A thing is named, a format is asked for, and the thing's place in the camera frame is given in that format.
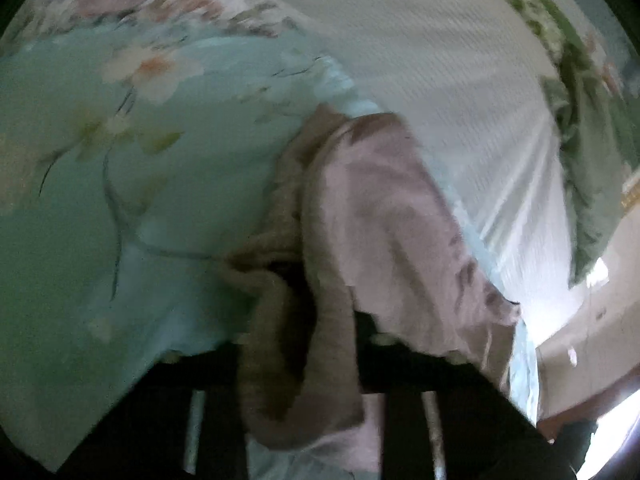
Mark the green ruffled pillow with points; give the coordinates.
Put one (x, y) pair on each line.
(598, 135)

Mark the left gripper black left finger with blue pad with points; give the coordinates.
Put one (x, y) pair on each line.
(181, 420)

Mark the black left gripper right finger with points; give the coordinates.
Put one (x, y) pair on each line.
(447, 421)

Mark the white ribbed bedspread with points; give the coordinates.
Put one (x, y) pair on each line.
(465, 75)

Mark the light blue floral quilt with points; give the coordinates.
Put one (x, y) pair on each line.
(111, 206)

